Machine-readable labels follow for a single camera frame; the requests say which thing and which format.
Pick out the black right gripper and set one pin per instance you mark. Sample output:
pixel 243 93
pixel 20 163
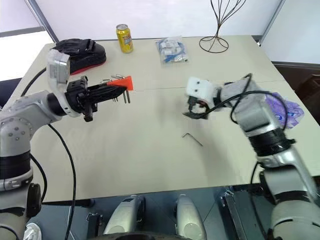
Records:
pixel 198 103

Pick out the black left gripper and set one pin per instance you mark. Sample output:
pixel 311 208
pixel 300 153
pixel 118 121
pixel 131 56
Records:
pixel 78 96

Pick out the red hex key holder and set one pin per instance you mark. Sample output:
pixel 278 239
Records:
pixel 125 82

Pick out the dark rounded robot base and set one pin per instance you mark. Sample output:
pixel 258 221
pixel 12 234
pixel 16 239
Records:
pixel 135 236

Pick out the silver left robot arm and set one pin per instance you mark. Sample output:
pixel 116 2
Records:
pixel 22 106

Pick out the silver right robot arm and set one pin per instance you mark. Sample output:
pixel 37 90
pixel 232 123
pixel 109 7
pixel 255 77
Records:
pixel 252 112

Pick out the long hex key in holder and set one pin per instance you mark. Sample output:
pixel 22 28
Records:
pixel 128 97
pixel 124 97

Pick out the medium hex key in holder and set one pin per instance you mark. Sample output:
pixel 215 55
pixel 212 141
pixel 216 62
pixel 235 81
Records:
pixel 118 75

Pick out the loose dark hex key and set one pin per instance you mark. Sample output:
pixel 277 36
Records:
pixel 193 139

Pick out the black and red shoe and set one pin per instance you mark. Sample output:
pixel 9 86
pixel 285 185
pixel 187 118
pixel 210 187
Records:
pixel 85 53

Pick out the yellow drink can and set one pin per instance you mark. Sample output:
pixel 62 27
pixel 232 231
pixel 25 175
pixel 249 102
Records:
pixel 125 40

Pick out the clear bag of blue parts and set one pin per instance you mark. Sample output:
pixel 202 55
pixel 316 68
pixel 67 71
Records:
pixel 172 51

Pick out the black chair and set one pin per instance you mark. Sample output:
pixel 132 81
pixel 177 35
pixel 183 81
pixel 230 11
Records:
pixel 8 92

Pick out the purple plastic bag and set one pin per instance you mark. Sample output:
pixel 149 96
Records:
pixel 291 110

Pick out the silver robot leg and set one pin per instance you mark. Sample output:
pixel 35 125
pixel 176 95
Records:
pixel 125 215
pixel 190 217

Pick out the dark brown cabinet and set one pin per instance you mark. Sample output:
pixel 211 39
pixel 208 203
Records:
pixel 300 80

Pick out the white shoe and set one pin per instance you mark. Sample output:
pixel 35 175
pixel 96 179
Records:
pixel 33 232

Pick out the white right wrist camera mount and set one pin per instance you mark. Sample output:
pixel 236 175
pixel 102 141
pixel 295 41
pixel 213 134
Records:
pixel 200 87

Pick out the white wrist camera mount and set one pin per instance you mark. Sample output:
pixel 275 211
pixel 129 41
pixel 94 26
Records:
pixel 58 67
pixel 200 87

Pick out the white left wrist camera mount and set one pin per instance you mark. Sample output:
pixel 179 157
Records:
pixel 58 67

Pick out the grey frame post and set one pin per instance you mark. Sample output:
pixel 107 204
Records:
pixel 272 22
pixel 42 21

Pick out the black metal table bracket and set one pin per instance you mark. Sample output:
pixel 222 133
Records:
pixel 95 223
pixel 233 212

